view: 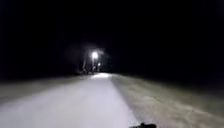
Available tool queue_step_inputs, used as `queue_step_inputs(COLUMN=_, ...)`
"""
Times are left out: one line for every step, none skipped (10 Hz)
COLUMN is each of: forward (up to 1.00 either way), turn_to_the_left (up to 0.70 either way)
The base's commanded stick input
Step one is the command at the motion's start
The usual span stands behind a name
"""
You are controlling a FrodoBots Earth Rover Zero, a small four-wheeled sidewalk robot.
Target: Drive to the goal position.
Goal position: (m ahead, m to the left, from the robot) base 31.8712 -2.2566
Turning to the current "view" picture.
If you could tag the street lamp on pole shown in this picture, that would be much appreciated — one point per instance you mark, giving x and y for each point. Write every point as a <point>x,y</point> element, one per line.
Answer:
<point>94,61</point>

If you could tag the pale concrete path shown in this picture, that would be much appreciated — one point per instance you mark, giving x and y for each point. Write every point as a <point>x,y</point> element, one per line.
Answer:
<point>83,103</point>

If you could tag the grass strip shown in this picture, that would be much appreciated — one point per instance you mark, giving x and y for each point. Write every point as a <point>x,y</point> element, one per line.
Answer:
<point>166,103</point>
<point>36,87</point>

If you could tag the robot's own part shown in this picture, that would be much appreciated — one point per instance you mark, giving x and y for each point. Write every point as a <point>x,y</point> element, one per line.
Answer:
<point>143,125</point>

